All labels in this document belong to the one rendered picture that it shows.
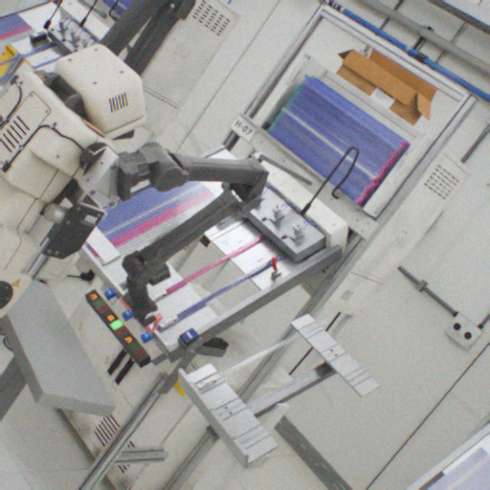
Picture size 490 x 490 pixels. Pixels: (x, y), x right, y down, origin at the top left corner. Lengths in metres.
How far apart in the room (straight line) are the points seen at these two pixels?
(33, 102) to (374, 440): 2.82
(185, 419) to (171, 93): 1.73
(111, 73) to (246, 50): 3.29
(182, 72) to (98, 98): 1.98
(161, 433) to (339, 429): 1.65
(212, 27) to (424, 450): 2.33
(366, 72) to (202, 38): 0.94
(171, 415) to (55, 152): 1.25
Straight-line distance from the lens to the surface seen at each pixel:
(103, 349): 2.99
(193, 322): 2.44
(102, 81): 1.86
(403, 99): 3.08
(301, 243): 2.57
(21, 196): 1.92
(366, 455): 4.18
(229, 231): 2.69
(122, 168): 1.75
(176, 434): 2.77
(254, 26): 5.16
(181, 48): 3.72
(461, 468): 2.25
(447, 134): 2.64
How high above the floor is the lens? 1.57
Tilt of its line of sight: 12 degrees down
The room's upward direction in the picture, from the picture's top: 36 degrees clockwise
